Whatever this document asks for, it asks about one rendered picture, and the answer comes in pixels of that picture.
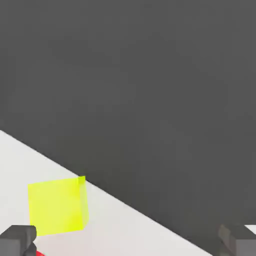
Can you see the large yellow box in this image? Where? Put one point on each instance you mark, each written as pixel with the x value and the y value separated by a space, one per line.
pixel 57 206

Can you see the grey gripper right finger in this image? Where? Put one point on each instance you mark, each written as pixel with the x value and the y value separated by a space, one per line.
pixel 240 244

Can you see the small red cube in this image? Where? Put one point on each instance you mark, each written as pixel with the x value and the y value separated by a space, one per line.
pixel 40 254

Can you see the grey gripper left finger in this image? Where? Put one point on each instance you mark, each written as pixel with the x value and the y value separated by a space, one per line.
pixel 14 240

